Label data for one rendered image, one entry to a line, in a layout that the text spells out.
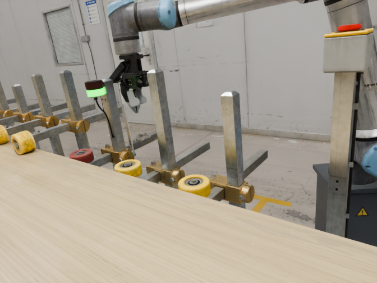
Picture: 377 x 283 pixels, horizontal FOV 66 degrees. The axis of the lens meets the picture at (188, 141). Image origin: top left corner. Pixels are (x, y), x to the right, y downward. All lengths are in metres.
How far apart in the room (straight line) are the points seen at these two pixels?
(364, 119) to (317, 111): 2.33
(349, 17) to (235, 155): 0.55
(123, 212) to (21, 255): 0.20
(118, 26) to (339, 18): 0.69
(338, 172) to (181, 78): 3.55
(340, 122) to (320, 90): 2.75
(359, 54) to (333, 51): 0.04
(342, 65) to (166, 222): 0.45
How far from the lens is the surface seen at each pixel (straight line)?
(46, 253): 0.63
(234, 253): 0.52
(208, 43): 3.80
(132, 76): 1.03
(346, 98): 0.64
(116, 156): 1.13
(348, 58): 0.61
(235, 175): 0.80
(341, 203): 0.73
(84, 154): 1.07
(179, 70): 4.10
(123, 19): 1.04
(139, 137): 1.25
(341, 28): 0.63
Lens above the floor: 1.24
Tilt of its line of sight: 20 degrees down
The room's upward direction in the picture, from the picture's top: 7 degrees counter-clockwise
